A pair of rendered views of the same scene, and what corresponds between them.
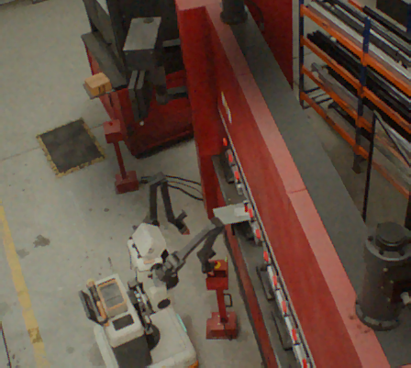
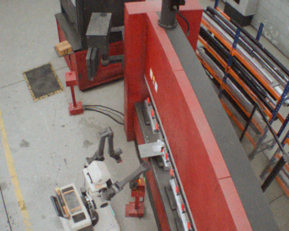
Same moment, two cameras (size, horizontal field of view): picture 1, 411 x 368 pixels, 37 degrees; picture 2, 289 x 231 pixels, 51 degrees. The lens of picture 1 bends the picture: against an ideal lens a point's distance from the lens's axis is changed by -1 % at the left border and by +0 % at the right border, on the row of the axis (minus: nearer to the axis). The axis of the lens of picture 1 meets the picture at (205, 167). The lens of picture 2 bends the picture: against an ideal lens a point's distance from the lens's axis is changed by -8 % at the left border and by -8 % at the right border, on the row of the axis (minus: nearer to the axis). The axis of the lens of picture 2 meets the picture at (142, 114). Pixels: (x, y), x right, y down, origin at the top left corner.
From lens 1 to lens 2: 1.26 m
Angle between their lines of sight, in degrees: 10
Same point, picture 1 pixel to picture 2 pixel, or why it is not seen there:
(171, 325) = (105, 211)
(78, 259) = (46, 158)
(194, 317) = (118, 202)
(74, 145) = (45, 80)
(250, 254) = (161, 177)
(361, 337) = not seen: outside the picture
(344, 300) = not seen: outside the picture
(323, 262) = not seen: outside the picture
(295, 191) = (223, 177)
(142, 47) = (99, 33)
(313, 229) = (236, 212)
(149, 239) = (99, 173)
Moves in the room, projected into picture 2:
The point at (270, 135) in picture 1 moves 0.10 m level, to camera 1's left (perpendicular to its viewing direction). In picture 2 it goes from (202, 126) to (189, 127)
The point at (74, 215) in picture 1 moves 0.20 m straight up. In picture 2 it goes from (43, 127) to (41, 120)
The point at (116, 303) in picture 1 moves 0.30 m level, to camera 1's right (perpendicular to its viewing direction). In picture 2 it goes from (74, 206) to (102, 204)
